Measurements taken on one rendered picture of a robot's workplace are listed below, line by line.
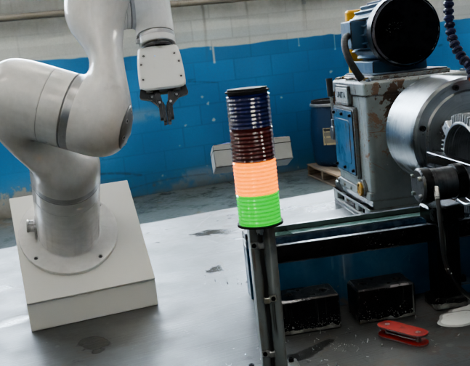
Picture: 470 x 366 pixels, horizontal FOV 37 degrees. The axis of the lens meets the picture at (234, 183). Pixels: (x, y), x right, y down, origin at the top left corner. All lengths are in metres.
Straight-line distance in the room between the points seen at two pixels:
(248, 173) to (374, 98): 0.88
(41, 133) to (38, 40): 5.52
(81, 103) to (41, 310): 0.46
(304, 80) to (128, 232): 5.90
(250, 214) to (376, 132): 0.88
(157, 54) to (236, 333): 0.65
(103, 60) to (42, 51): 5.52
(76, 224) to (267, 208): 0.46
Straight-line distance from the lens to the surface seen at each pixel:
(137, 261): 1.39
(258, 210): 0.94
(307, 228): 1.36
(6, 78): 1.10
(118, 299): 1.37
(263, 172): 0.93
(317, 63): 7.30
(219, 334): 1.22
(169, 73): 1.54
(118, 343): 1.24
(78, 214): 1.27
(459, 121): 1.38
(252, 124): 0.92
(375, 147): 1.78
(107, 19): 1.11
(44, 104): 1.08
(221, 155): 1.49
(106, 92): 1.06
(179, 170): 6.85
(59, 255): 1.38
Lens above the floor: 1.27
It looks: 11 degrees down
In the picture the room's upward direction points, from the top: 6 degrees counter-clockwise
